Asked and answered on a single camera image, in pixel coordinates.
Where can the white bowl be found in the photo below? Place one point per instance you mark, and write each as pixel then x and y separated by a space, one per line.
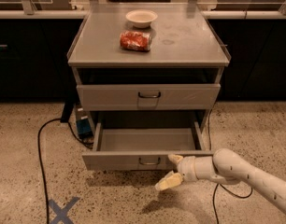
pixel 141 18

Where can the blue tape cross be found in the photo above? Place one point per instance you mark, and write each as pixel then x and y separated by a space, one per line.
pixel 61 213

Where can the grey top drawer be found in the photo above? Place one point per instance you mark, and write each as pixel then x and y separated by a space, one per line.
pixel 147 97

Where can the blue power box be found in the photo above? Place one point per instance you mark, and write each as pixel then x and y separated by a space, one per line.
pixel 82 123

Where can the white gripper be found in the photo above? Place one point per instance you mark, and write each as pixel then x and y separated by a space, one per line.
pixel 187 169

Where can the grey drawer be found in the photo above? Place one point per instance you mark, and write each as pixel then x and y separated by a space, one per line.
pixel 142 149
pixel 147 97

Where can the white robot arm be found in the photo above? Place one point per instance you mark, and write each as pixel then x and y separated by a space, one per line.
pixel 228 168

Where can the grey drawer cabinet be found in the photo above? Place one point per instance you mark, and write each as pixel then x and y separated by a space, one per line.
pixel 183 50

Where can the red soda can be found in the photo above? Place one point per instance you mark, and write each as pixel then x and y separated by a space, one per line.
pixel 135 40

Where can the dark counter with cabinets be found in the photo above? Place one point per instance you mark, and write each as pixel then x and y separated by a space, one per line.
pixel 34 58

